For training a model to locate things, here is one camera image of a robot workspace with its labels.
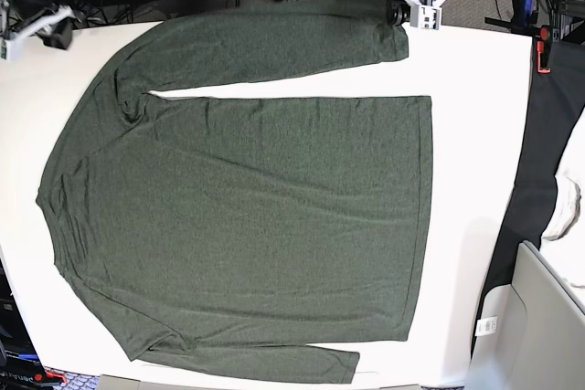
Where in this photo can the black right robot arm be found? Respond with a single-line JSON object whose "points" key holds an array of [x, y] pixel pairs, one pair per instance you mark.
{"points": [[16, 14]]}

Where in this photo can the dark green long-sleeve shirt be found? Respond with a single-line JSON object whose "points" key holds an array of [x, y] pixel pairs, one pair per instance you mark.
{"points": [[245, 237]]}

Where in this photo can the red clamp on table edge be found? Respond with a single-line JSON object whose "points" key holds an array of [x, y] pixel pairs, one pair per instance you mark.
{"points": [[543, 47]]}

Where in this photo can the dark grey cloth sheet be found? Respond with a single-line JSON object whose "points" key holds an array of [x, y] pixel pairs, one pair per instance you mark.
{"points": [[555, 104]]}

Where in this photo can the white barcode label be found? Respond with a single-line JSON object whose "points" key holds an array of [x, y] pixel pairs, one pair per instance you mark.
{"points": [[486, 326]]}

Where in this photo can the black box with orange print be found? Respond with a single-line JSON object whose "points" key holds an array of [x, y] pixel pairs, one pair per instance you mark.
{"points": [[20, 364]]}

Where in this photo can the grey plastic bin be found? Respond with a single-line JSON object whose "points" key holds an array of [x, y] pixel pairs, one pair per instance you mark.
{"points": [[539, 342]]}

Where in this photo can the white cloth pile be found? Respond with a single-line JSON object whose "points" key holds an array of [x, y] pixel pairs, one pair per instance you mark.
{"points": [[569, 205]]}

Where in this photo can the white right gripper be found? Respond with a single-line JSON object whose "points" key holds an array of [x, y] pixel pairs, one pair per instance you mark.
{"points": [[57, 24]]}

